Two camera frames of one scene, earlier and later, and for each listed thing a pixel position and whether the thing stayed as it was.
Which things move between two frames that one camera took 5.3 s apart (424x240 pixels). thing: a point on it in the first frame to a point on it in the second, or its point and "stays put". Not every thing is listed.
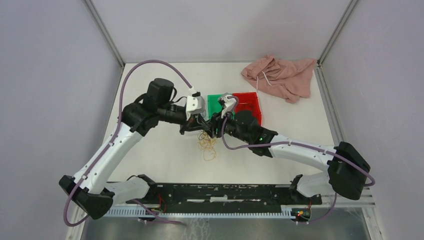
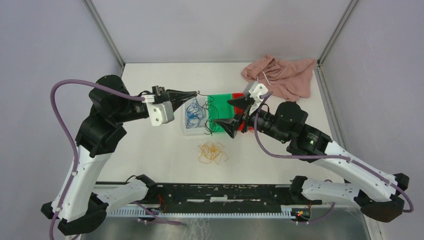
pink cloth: (290, 80) stays put
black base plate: (200, 195) stays put
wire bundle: (207, 144) to (210, 151)
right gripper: (216, 121) to (230, 125)
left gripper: (195, 122) to (178, 97)
